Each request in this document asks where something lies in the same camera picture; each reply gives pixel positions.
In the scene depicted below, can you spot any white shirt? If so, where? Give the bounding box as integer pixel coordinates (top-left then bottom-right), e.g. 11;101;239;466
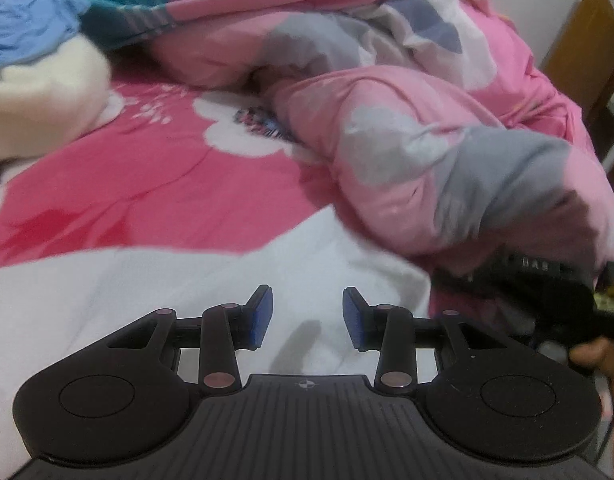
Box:
0;208;430;479

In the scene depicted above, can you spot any pink floral bed sheet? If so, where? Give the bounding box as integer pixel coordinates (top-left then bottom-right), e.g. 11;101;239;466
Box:
0;54;438;273

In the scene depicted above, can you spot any cream sweater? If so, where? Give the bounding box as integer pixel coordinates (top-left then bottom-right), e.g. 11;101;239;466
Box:
0;35;119;160

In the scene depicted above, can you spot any blue garment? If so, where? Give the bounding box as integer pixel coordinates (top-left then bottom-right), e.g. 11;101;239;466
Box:
0;0;90;70

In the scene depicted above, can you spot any pink grey blue duvet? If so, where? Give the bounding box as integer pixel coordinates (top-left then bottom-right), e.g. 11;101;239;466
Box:
82;0;614;273

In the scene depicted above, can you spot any brown wooden door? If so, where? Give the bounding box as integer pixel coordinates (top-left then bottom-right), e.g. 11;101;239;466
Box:
542;0;614;124

